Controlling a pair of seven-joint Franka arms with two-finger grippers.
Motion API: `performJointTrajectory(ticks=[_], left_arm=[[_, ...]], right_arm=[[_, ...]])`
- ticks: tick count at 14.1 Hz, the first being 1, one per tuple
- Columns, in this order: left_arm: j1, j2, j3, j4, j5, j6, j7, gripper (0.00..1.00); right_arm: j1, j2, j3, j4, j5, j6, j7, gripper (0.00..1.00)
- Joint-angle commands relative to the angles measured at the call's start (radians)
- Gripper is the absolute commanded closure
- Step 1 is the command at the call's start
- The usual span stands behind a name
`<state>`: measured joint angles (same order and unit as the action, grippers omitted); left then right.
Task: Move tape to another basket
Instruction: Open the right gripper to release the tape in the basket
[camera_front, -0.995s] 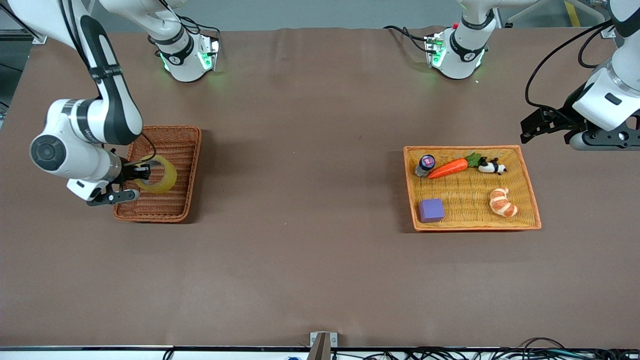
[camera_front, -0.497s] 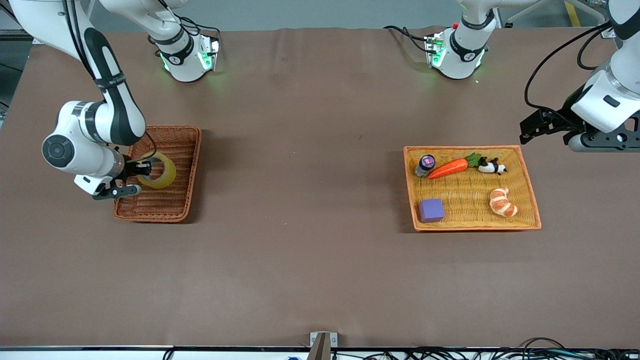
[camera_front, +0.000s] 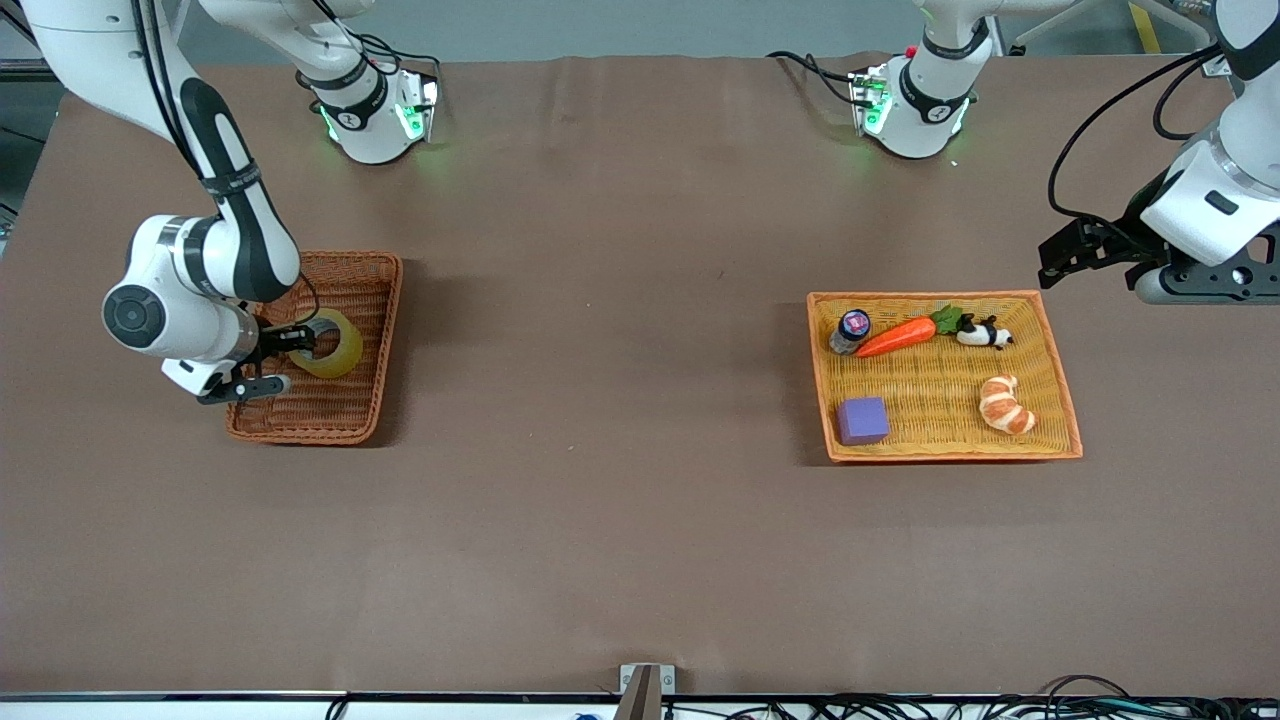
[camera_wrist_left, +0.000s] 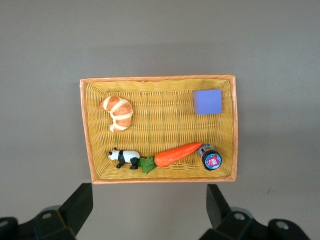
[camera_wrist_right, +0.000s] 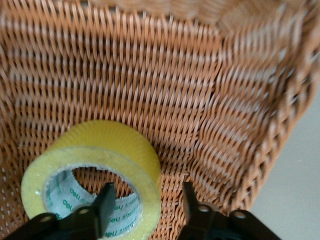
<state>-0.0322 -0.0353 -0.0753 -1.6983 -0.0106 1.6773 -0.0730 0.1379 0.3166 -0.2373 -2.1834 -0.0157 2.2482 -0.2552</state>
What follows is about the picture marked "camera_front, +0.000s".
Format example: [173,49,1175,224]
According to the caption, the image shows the yellowish clear tape roll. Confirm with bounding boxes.
[288,307,365,380]

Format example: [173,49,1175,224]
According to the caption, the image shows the brown wicker basket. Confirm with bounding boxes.
[226,250,405,446]

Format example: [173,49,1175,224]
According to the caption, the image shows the orange wicker basket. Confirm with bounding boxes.
[806,290,1085,464]

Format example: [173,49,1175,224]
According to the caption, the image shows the small toy panda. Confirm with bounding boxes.
[955,314,1015,351]

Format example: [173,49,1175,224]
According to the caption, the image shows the toy croissant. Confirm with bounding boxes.
[978,375,1038,436]

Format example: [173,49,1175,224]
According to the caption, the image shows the orange toy carrot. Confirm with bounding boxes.
[856,306,964,359]

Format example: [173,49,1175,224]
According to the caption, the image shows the small dark capped bottle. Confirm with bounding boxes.
[829,309,873,356]

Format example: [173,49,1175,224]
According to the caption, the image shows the purple cube block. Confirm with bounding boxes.
[836,396,891,446]

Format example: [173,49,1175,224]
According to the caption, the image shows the brown table cover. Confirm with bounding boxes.
[0,52,1280,699]

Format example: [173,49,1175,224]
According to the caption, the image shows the black left base cable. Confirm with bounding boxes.
[765,49,863,107]

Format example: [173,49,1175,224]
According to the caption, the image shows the black cable bundle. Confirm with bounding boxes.
[660,674,1280,720]

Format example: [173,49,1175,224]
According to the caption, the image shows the grey metal camera bracket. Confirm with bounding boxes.
[612,663,677,720]

